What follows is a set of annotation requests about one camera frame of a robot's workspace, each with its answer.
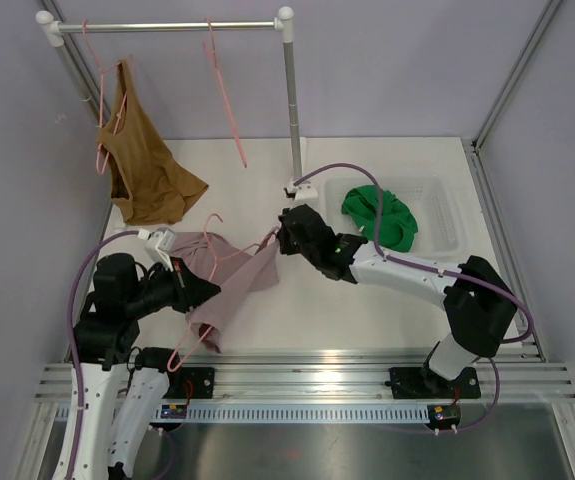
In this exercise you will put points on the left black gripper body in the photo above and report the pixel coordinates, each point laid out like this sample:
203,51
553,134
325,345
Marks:
174,288

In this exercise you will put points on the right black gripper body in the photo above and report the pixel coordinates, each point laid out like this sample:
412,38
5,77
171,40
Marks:
290,246

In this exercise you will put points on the pink hanger of mauve top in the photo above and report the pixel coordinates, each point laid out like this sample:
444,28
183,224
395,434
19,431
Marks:
212,260

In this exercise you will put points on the mauve tank top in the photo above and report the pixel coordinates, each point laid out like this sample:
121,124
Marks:
232,290

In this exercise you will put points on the green tank top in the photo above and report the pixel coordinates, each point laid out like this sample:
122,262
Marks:
398,226

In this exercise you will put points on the brown tank top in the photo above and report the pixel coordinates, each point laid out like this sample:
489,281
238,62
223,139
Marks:
148,186

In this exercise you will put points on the pink hanger of green top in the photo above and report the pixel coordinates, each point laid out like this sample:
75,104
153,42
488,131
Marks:
212,54

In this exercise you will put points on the pink hanger of brown top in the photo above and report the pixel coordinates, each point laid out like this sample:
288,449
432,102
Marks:
105,115

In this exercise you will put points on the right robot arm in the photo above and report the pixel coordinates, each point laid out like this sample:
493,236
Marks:
476,301

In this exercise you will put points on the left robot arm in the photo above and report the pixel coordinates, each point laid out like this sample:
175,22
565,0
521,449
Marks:
115,392

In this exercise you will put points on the white plastic basket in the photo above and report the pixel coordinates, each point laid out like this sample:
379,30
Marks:
440,235

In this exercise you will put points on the white metal clothes rack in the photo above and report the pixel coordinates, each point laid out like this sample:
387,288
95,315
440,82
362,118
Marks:
282,23

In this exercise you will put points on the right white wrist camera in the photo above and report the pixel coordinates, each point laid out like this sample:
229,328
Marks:
303,193

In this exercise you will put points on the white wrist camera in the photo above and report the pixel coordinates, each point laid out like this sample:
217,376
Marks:
303,193
158,245

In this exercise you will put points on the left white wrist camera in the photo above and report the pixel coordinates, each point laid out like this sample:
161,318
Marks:
158,245

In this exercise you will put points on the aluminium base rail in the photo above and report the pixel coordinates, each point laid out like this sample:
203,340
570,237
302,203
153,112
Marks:
359,376

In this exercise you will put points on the aluminium frame post right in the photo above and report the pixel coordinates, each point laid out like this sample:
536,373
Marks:
518,70

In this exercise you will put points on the aluminium frame post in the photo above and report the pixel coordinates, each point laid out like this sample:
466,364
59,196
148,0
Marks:
71,57
518,70

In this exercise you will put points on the white slotted cable duct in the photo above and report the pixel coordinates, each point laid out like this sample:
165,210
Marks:
291,413

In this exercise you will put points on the aluminium frame post left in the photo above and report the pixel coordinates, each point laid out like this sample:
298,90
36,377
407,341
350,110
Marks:
71,57

